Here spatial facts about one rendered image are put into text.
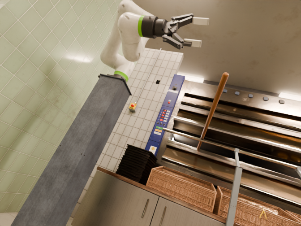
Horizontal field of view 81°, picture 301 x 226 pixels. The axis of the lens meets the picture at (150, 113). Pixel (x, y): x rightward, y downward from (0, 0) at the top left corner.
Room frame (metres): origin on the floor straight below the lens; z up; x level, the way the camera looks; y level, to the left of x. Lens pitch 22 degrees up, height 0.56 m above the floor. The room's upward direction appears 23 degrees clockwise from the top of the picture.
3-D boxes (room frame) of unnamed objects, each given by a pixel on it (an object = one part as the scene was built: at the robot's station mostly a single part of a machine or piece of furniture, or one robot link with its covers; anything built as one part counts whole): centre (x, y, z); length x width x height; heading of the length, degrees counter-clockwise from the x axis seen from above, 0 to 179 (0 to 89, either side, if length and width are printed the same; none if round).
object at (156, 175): (1.72, -0.54, 0.72); 0.56 x 0.49 x 0.28; 70
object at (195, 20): (0.54, -0.05, 1.27); 0.07 x 0.03 x 0.01; 70
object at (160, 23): (0.58, 0.08, 1.20); 0.09 x 0.07 x 0.08; 70
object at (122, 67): (1.28, 0.36, 1.36); 0.16 x 0.13 x 0.19; 104
